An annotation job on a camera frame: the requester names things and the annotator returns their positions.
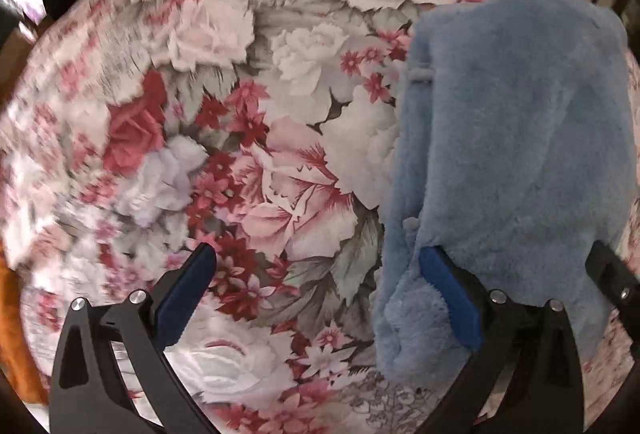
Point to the blue fleece zip jacket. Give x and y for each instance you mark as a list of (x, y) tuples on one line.
[(515, 155)]

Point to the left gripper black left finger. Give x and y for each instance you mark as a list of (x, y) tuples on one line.
[(88, 392)]

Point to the floral bed sheet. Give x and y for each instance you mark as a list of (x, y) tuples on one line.
[(266, 129)]

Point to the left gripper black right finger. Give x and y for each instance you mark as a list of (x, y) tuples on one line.
[(523, 375)]

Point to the orange cloth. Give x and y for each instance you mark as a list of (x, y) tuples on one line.
[(16, 360)]

